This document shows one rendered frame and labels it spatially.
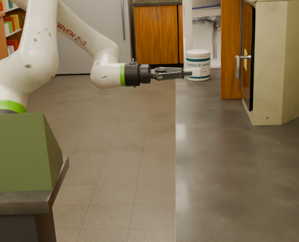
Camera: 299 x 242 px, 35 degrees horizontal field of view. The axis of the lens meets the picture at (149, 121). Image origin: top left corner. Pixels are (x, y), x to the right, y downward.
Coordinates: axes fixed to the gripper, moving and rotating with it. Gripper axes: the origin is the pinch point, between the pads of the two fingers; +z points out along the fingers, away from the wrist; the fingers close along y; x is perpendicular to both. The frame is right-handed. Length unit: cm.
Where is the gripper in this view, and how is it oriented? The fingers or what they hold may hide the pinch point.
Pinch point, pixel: (192, 72)
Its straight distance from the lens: 185.5
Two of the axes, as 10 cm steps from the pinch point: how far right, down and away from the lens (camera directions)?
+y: 0.6, -3.4, 9.4
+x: 0.5, 9.4, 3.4
